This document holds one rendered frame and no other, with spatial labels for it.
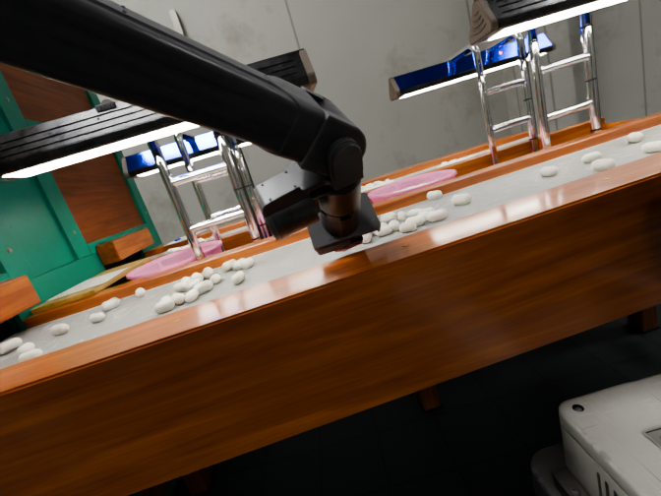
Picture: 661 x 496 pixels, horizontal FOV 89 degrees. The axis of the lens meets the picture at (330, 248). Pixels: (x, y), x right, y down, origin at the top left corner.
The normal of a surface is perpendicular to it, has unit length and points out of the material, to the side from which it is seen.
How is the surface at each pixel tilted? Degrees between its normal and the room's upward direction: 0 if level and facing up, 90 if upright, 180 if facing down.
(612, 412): 0
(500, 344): 90
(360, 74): 90
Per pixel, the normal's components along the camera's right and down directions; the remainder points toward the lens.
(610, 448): -0.25, -0.94
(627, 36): 0.05, 0.24
